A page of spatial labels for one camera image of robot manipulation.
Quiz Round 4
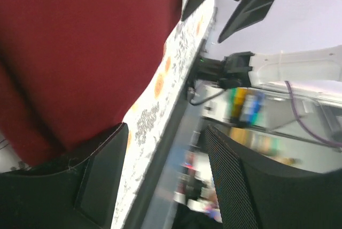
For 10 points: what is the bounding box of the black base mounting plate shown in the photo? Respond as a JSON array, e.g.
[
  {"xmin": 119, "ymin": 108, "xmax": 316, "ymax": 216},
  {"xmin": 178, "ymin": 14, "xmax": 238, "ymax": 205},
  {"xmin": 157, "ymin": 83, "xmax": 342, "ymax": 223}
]
[{"xmin": 120, "ymin": 39, "xmax": 209, "ymax": 229}]

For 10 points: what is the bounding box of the dark maroon t shirt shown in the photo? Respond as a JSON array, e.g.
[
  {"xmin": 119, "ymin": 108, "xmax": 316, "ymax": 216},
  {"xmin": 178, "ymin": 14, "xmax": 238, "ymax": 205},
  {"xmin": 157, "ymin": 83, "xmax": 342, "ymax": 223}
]
[{"xmin": 1, "ymin": 0, "xmax": 182, "ymax": 166}]

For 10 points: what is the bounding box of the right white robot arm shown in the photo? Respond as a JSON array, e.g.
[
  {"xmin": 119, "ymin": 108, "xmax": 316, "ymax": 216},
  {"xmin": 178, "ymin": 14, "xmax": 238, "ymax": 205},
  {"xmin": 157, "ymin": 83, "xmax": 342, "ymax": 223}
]
[{"xmin": 204, "ymin": 0, "xmax": 341, "ymax": 92}]

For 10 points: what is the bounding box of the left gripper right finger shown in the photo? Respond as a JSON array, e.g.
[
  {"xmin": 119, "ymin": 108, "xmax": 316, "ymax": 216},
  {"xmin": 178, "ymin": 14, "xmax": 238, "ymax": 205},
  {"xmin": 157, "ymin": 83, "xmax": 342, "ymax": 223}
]
[{"xmin": 205, "ymin": 125, "xmax": 341, "ymax": 228}]

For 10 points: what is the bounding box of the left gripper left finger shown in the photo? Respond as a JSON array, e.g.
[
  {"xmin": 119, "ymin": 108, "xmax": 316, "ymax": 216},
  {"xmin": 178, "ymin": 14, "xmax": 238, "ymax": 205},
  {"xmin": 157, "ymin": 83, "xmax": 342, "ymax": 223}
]
[{"xmin": 1, "ymin": 123, "xmax": 129, "ymax": 228}]

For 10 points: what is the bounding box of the floral table mat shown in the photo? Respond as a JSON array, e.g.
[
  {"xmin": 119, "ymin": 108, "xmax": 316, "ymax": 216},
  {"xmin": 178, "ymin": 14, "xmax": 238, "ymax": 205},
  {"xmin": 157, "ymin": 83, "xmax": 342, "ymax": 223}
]
[{"xmin": 1, "ymin": 0, "xmax": 216, "ymax": 228}]

